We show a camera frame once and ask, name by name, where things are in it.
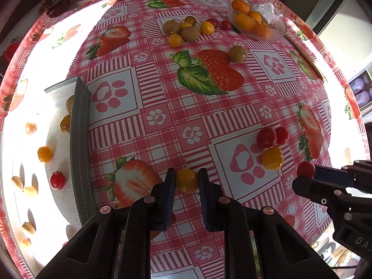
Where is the red cherry tomato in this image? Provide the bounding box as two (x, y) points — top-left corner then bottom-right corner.
(296, 161), (316, 178)

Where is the red tomato right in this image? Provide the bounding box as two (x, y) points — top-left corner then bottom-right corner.
(274, 126), (289, 146)

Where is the dark red tomato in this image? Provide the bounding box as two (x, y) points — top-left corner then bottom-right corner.
(256, 127), (277, 148)

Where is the red tomato in tray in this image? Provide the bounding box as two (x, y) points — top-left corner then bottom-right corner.
(49, 171), (66, 190)

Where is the white rectangular tray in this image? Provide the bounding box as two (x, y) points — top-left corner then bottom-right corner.
(1, 77), (95, 278)

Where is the orange tomato in tray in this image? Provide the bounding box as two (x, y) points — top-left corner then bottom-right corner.
(37, 146), (54, 164)

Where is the dark yellow tomato in tray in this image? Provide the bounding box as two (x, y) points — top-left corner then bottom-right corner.
(59, 114), (71, 133)

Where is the kiwi in tray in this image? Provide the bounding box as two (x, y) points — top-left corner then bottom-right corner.
(66, 96), (74, 114)

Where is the lone kiwi fruit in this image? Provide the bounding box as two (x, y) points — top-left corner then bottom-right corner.
(229, 45), (247, 64)

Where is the glass bowl of oranges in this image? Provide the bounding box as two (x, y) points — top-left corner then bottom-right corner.
(228, 0), (287, 42)

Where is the strawberry checkered tablecloth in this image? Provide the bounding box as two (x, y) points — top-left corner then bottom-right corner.
(0, 0), (372, 279)

